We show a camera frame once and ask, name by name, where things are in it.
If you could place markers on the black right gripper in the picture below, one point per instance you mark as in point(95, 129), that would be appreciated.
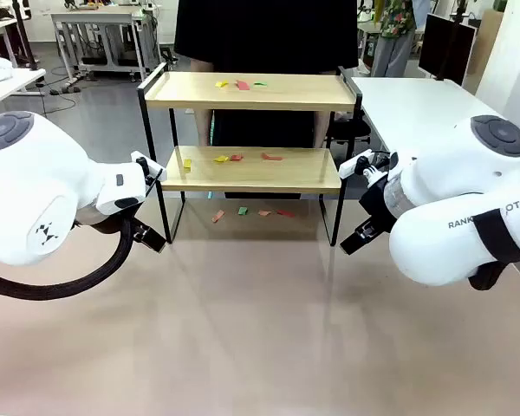
point(379, 201)

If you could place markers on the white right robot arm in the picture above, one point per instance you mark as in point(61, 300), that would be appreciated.
point(459, 195)

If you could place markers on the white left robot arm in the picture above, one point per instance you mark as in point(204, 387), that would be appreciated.
point(26, 195)

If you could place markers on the orange paper scrap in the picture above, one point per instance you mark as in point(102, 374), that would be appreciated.
point(264, 212)
point(218, 216)

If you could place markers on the yellow paper scrap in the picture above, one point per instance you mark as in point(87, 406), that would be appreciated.
point(220, 159)
point(187, 164)
point(221, 84)

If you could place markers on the green paper scrap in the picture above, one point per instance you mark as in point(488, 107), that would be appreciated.
point(260, 84)
point(242, 210)

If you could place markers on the black office chair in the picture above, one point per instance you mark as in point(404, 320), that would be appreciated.
point(353, 128)

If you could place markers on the large white table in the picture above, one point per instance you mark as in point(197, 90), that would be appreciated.
point(416, 112)

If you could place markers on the person in floral shirt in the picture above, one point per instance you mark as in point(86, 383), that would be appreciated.
point(392, 39)

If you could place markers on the black monitor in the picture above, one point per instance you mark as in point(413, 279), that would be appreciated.
point(433, 47)

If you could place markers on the white side table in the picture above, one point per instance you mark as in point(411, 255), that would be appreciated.
point(8, 86)

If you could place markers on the black stand pole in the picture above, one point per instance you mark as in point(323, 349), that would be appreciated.
point(450, 43)

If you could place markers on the grey metal workbench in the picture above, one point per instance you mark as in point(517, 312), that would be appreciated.
point(99, 19)

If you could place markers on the person in black shirt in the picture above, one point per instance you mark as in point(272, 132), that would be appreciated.
point(264, 34)

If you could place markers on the black tripod pole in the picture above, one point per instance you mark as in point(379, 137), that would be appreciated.
point(26, 39)

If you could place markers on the brown cardboard sheet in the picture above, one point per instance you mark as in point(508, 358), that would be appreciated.
point(485, 39)

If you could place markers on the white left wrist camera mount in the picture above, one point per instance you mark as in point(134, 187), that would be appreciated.
point(149, 165)

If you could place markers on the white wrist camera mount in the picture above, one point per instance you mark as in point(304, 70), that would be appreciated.
point(149, 165)
point(353, 164)

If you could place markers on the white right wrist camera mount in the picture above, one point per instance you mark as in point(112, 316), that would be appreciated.
point(353, 164)

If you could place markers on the two-tier wooden shelf black frame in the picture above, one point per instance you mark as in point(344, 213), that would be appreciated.
point(242, 102)

